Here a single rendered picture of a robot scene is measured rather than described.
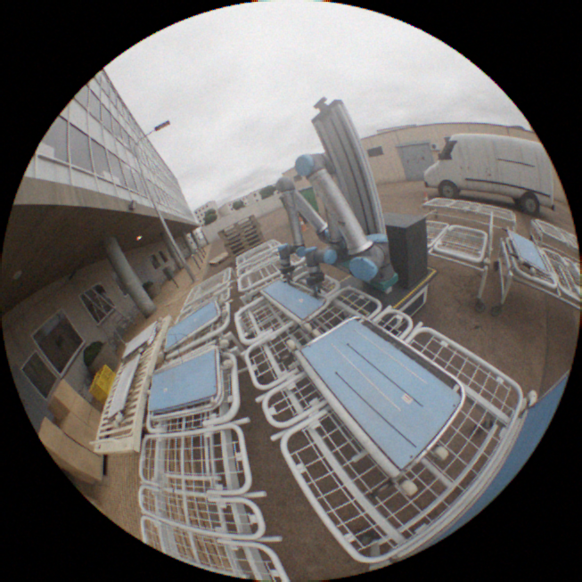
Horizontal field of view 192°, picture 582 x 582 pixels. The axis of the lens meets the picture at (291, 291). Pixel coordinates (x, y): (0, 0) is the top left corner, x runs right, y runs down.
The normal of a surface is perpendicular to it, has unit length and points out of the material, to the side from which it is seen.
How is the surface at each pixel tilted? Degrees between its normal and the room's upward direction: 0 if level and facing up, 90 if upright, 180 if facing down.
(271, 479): 0
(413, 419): 5
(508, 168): 88
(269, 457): 0
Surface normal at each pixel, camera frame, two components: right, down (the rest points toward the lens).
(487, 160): -0.79, 0.51
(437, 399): -0.29, -0.84
